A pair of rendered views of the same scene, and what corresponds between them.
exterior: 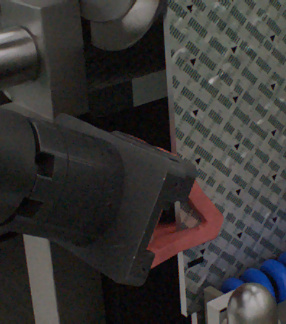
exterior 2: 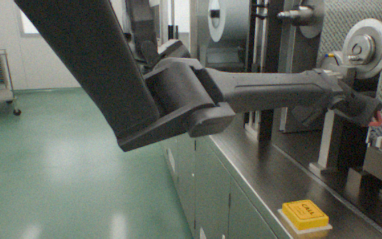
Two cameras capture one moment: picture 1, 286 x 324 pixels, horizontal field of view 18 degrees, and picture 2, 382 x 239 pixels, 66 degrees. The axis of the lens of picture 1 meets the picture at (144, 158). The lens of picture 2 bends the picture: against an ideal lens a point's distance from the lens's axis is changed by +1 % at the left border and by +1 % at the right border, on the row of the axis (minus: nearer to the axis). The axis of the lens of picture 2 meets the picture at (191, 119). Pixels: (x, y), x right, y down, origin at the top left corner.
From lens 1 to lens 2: 39 cm
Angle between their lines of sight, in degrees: 20
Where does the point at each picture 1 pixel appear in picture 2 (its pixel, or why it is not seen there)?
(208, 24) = not seen: outside the picture
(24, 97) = not seen: hidden behind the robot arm
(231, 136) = not seen: outside the picture
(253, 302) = not seen: outside the picture
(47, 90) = not seen: hidden behind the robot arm
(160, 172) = (377, 102)
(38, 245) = (329, 122)
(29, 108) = not seen: hidden behind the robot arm
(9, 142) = (347, 89)
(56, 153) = (354, 94)
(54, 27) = (349, 72)
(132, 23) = (371, 73)
